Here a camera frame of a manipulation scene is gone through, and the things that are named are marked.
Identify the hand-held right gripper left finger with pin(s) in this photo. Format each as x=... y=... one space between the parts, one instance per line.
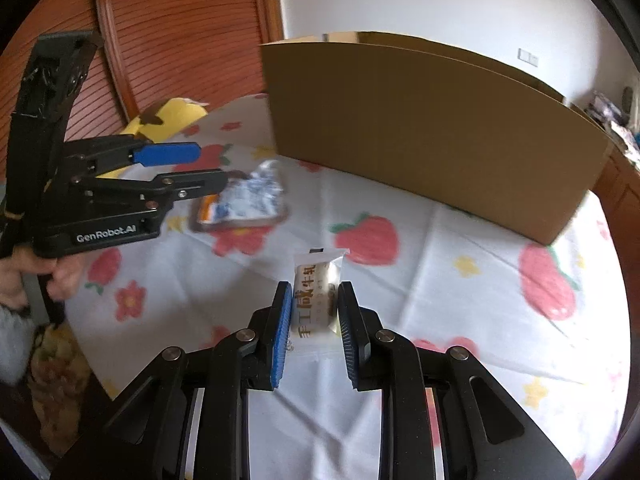
x=282 y=335

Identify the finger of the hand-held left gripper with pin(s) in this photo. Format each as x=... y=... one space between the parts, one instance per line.
x=190 y=184
x=167 y=154

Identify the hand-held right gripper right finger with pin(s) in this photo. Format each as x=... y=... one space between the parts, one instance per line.
x=350 y=335

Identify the yellow plush toy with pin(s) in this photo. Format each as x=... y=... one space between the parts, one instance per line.
x=170 y=115

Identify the white wall socket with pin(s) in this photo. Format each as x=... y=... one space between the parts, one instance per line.
x=528 y=57

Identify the strawberry print tablecloth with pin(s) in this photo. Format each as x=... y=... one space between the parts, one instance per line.
x=450 y=270

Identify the person's left hand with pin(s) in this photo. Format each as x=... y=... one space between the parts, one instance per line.
x=62 y=275

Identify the wooden slatted door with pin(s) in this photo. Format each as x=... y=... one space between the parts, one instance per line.
x=175 y=25

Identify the blue and white snack packet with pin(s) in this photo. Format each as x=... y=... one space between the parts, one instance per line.
x=250 y=200

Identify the pile of assorted desk clutter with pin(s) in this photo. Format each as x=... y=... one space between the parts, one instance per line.
x=607 y=107

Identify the brown cardboard box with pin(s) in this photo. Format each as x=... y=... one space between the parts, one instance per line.
x=425 y=135

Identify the small white snack packet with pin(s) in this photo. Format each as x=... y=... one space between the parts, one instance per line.
x=315 y=300

